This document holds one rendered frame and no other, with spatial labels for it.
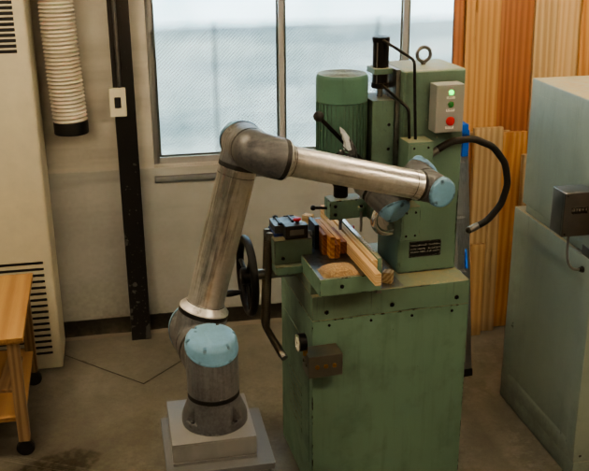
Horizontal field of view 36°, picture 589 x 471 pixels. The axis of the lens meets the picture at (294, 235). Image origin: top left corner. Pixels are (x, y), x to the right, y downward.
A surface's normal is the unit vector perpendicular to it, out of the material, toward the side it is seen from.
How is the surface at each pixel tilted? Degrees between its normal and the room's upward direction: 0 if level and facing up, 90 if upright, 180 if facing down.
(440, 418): 90
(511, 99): 87
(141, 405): 0
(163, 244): 90
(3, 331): 0
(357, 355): 90
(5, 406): 0
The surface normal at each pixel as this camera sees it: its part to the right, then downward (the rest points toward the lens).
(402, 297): 0.26, 0.33
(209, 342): 0.02, -0.90
